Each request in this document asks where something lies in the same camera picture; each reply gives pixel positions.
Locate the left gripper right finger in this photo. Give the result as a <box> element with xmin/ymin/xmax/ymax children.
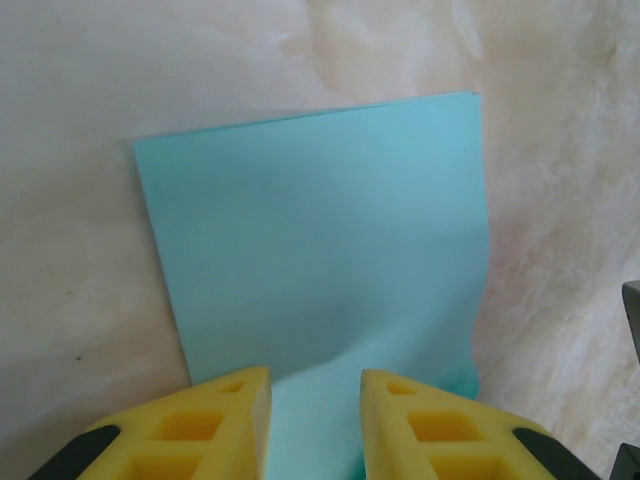
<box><xmin>360</xmin><ymin>368</ymin><xmax>601</xmax><ymax>480</ymax></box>

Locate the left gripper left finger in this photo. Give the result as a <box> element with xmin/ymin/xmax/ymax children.
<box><xmin>24</xmin><ymin>365</ymin><xmax>274</xmax><ymax>480</ymax></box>

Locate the light blue cloth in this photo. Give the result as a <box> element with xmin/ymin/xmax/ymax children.
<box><xmin>132</xmin><ymin>91</ymin><xmax>491</xmax><ymax>480</ymax></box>

